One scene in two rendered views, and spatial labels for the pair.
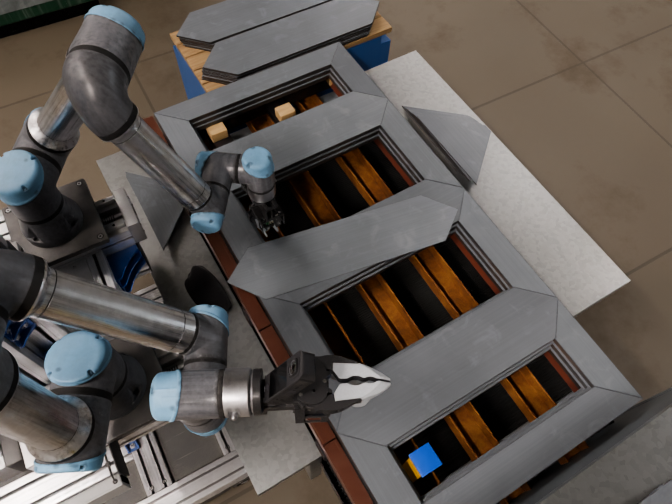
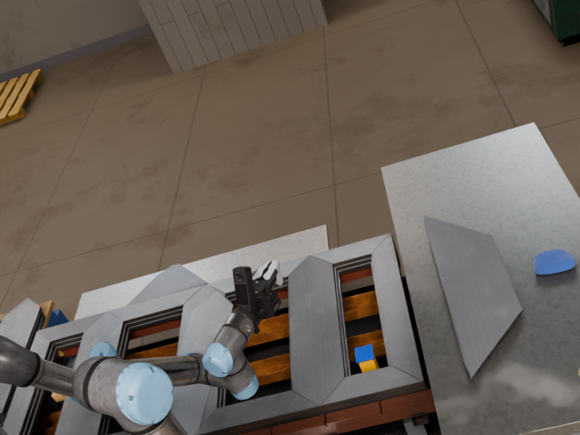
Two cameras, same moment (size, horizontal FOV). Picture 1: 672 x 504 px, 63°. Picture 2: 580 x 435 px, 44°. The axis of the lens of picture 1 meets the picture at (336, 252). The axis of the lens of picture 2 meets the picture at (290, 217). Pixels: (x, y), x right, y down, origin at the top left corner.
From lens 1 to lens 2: 135 cm
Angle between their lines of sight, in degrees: 38
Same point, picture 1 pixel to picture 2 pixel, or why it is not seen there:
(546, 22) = (118, 241)
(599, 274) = (312, 238)
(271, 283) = (189, 424)
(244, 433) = not seen: outside the picture
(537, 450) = (392, 293)
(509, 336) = (317, 286)
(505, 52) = (120, 275)
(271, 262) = not seen: hidden behind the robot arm
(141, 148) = (53, 368)
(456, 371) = (321, 323)
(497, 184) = (217, 274)
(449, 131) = (160, 287)
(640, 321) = not seen: hidden behind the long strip
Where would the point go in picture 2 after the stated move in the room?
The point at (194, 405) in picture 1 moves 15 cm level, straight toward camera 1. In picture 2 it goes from (230, 340) to (287, 316)
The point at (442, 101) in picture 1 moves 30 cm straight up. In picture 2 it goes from (134, 288) to (103, 240)
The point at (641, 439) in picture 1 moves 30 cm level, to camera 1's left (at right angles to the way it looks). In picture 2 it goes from (398, 223) to (360, 282)
